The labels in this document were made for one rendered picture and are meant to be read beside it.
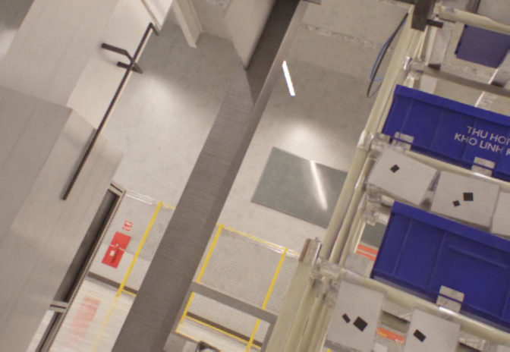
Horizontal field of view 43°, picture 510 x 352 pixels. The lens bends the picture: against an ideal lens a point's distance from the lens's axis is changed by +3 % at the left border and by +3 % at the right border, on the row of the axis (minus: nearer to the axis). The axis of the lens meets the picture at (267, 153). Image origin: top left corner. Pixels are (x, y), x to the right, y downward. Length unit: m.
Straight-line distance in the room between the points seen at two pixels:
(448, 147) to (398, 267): 0.37
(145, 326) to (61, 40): 1.17
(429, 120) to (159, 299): 0.83
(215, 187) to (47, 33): 1.12
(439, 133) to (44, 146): 1.04
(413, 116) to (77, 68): 0.98
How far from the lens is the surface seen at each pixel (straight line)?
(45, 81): 2.01
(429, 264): 1.36
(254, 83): 1.13
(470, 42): 1.92
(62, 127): 1.84
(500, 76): 2.01
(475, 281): 1.37
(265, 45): 1.16
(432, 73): 2.07
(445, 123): 1.61
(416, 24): 1.03
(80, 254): 3.25
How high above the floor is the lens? 0.55
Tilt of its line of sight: 14 degrees up
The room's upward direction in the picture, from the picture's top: 22 degrees clockwise
